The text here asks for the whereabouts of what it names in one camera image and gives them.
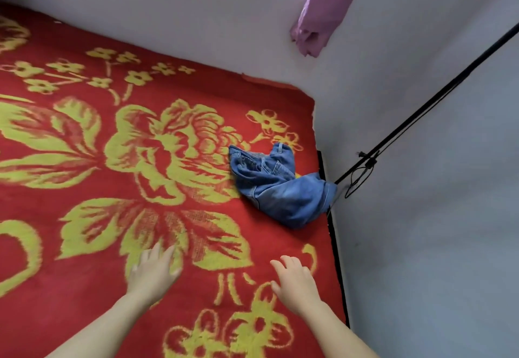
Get person's right hand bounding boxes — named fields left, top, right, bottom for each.
left=270, top=255, right=323, bottom=318

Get person's left hand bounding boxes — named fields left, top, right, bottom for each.
left=127, top=241, right=183, bottom=305

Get person's right forearm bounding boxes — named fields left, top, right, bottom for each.
left=301, top=301, right=380, bottom=358

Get person's left forearm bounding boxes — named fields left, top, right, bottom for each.
left=45, top=292, right=155, bottom=358

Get blue denim jeans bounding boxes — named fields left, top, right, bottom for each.
left=228, top=142, right=338, bottom=230

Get red floral blanket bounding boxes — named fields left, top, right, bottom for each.
left=0, top=3, right=347, bottom=358

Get black metal pole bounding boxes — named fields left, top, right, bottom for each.
left=334, top=22, right=519, bottom=185

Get pink curtain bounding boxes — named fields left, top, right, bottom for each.
left=290, top=0, right=369, bottom=58

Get black bed frame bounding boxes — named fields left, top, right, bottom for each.
left=317, top=150, right=351, bottom=328

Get black cord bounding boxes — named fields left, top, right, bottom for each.
left=344, top=151, right=378, bottom=199

